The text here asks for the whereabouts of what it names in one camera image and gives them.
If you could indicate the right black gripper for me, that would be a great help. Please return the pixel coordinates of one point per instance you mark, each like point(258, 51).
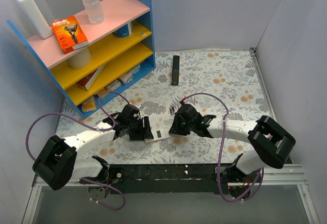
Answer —
point(175, 124)

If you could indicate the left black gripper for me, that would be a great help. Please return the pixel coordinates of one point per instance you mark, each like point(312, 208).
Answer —
point(147, 128)

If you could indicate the red white remote control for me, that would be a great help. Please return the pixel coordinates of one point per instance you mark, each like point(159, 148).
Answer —
point(159, 135)

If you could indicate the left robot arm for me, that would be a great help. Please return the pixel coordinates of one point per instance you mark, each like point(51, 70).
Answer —
point(60, 159)

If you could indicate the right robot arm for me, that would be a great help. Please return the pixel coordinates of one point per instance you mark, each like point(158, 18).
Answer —
point(271, 143)

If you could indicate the long black box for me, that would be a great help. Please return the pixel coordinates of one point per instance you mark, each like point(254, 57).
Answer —
point(175, 70)

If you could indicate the white packets on shelf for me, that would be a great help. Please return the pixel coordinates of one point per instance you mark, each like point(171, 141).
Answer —
point(122, 80)

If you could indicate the yellow packet on shelf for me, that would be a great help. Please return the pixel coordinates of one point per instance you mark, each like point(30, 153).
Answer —
point(89, 105)

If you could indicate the red white book box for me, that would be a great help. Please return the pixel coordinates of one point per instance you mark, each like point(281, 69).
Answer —
point(86, 82)

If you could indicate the blue shelf unit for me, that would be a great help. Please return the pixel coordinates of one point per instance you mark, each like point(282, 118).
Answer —
point(120, 54)

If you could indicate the cream cylinder container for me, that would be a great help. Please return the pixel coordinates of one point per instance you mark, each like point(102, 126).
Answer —
point(80, 60)

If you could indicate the orange razor box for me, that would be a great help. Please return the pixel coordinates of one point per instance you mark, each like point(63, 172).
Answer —
point(69, 34)

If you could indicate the clear plastic water bottle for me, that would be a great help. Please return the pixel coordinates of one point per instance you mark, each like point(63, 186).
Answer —
point(90, 2)

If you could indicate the white bottle black cap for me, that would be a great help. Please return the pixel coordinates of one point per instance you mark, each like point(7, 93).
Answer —
point(34, 14)

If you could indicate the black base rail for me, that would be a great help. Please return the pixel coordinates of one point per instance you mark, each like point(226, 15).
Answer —
point(178, 178)

